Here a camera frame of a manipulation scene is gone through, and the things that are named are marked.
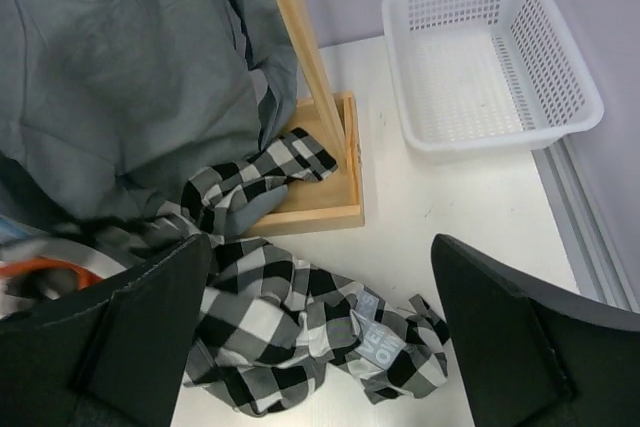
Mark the white plastic basket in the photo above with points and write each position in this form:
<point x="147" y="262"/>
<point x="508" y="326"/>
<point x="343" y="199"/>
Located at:
<point x="477" y="77"/>

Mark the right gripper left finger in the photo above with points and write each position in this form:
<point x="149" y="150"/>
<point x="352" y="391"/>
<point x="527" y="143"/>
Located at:
<point x="112" y="354"/>

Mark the wooden clothes rack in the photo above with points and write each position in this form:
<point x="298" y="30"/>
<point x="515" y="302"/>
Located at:
<point x="331" y="118"/>

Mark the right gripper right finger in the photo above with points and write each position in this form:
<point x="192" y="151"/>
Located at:
<point x="531" y="353"/>

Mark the black white plaid shirt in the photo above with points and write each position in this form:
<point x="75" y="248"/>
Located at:
<point x="270" y="323"/>

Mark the grey shirt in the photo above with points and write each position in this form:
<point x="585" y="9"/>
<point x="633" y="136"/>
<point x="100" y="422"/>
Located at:
<point x="108" y="107"/>

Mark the orange hanger of plaid shirt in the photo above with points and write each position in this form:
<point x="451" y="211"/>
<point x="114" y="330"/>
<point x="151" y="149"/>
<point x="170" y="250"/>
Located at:
<point x="81" y="277"/>

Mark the aluminium rail frame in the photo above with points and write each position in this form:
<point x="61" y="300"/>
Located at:
<point x="590" y="249"/>

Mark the light blue shirt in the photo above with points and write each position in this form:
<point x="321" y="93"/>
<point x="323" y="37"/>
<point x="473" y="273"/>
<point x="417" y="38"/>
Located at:
<point x="11" y="231"/>

